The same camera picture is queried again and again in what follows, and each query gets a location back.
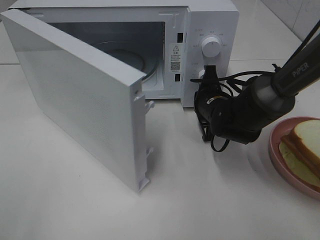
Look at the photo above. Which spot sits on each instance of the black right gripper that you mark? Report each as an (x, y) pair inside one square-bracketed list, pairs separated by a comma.
[(213, 108)]

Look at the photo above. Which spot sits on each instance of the pink round plate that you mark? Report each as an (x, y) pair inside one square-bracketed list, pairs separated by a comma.
[(283, 128)]

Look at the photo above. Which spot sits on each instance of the white microwave door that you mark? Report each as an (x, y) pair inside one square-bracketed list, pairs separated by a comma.
[(94, 97)]

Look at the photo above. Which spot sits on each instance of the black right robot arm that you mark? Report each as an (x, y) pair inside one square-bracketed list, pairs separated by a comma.
[(237, 107)]

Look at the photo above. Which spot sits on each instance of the white lower timer knob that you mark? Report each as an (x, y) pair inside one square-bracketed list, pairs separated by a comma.
[(201, 74)]

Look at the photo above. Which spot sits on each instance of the white bread top slice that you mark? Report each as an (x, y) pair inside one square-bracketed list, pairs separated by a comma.
[(306, 137)]

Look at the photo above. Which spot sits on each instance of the white upper power knob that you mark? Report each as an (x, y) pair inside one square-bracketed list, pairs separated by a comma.
[(211, 46)]

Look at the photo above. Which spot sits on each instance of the white warning label sticker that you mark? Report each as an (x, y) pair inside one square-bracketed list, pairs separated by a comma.
[(175, 56)]

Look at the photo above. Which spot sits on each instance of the white microwave oven body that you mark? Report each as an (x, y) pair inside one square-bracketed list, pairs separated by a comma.
[(156, 23)]

